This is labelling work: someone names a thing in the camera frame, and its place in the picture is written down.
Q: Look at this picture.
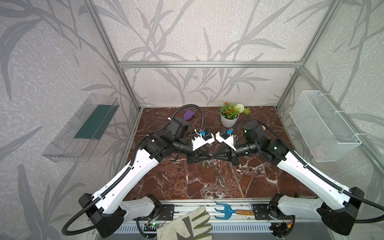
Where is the blue garden hand fork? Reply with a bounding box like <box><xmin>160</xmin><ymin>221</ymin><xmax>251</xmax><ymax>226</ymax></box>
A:
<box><xmin>215</xmin><ymin>202</ymin><xmax>254</xmax><ymax>220</ymax></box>

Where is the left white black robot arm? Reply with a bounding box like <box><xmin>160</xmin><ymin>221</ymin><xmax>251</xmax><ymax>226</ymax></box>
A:
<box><xmin>62</xmin><ymin>118</ymin><xmax>215</xmax><ymax>238</ymax></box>

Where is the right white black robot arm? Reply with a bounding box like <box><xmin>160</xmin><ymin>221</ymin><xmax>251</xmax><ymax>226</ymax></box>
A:
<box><xmin>214</xmin><ymin>118</ymin><xmax>384</xmax><ymax>236</ymax></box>

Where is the white pot with flowers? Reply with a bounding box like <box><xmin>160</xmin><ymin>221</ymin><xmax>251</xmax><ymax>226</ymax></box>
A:
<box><xmin>220</xmin><ymin>102</ymin><xmax>251</xmax><ymax>128</ymax></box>

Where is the purple pink toy spatula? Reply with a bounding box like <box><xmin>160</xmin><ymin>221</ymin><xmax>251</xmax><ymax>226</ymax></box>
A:
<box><xmin>183</xmin><ymin>110</ymin><xmax>195</xmax><ymax>121</ymax></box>

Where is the white green work glove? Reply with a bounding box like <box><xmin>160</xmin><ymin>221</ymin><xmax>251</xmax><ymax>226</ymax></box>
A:
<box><xmin>157</xmin><ymin>207</ymin><xmax>213</xmax><ymax>240</ymax></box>

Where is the green circuit board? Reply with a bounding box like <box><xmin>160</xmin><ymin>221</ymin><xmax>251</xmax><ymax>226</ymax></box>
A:
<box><xmin>143</xmin><ymin>223</ymin><xmax>161</xmax><ymax>233</ymax></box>

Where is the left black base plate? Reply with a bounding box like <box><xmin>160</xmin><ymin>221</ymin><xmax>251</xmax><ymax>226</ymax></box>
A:
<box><xmin>149</xmin><ymin>204</ymin><xmax>175</xmax><ymax>221</ymax></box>

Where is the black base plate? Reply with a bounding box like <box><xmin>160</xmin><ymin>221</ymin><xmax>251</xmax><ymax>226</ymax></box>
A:
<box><xmin>149</xmin><ymin>204</ymin><xmax>175</xmax><ymax>221</ymax></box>
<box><xmin>251</xmin><ymin>204</ymin><xmax>281</xmax><ymax>220</ymax></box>

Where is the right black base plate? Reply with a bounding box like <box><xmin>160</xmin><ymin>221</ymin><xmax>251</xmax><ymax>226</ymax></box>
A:
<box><xmin>251</xmin><ymin>204</ymin><xmax>281</xmax><ymax>220</ymax></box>

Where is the white wire mesh basket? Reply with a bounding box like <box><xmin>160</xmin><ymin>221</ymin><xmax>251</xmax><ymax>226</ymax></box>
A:
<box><xmin>290</xmin><ymin>90</ymin><xmax>362</xmax><ymax>162</ymax></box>

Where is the clear plastic wall tray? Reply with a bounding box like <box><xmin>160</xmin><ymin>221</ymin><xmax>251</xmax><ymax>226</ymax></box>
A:
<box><xmin>42</xmin><ymin>94</ymin><xmax>120</xmax><ymax>163</ymax></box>

